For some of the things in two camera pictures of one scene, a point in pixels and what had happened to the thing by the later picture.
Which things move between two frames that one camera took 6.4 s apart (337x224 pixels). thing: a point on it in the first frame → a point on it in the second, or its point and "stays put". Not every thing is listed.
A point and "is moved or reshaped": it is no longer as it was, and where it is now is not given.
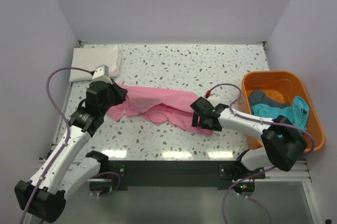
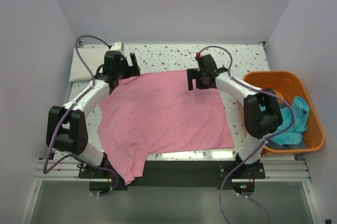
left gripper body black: (114, 97) → (120, 71)
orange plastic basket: (280, 87) stays put
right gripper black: (201, 124) → (194, 73)
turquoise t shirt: (297, 114) stays put
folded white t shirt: (90, 56) stays put
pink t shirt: (169, 107) is moved or reshaped
